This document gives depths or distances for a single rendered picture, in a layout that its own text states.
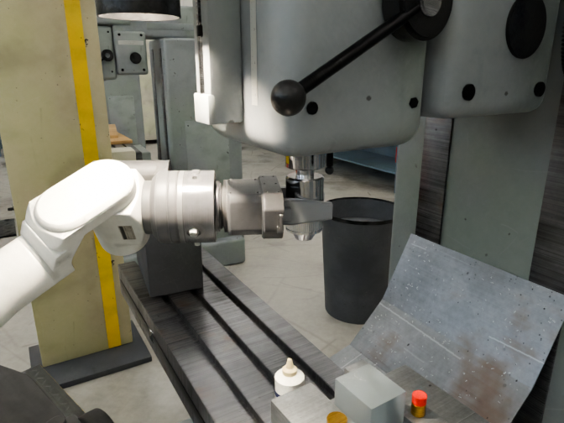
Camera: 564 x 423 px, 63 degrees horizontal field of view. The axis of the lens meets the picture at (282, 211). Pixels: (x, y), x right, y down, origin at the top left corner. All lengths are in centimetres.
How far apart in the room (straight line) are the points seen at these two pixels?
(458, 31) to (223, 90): 25
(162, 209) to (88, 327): 200
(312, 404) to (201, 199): 27
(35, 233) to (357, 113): 35
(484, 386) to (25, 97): 192
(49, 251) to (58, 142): 169
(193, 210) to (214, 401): 34
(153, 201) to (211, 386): 36
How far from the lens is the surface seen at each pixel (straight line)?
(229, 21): 49
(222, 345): 88
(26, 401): 145
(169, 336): 92
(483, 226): 86
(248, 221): 53
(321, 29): 45
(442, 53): 54
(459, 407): 68
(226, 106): 49
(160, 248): 102
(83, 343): 255
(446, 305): 89
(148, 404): 224
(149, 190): 56
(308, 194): 55
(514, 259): 84
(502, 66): 60
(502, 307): 84
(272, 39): 44
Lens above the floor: 140
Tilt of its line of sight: 18 degrees down
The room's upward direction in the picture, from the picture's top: straight up
